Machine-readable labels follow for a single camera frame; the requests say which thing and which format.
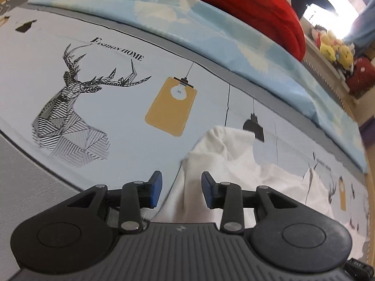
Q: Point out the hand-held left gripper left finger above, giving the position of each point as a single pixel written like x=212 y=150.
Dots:
x=154 y=188

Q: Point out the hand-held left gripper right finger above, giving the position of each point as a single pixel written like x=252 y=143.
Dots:
x=207 y=190

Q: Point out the white shirt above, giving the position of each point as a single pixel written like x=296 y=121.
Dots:
x=234 y=155

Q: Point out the grey deer print bed sheet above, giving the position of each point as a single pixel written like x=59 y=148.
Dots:
x=117 y=117

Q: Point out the light blue patterned quilt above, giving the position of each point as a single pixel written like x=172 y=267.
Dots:
x=205 y=32

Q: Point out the red folded blanket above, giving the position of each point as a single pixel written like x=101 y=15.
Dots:
x=257 y=8

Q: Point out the yellow plush toys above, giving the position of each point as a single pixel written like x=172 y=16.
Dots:
x=337 y=49

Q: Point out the red cushion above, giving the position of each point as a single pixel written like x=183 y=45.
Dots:
x=361 y=74

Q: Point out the blue curtain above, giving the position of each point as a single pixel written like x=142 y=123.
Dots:
x=363 y=26

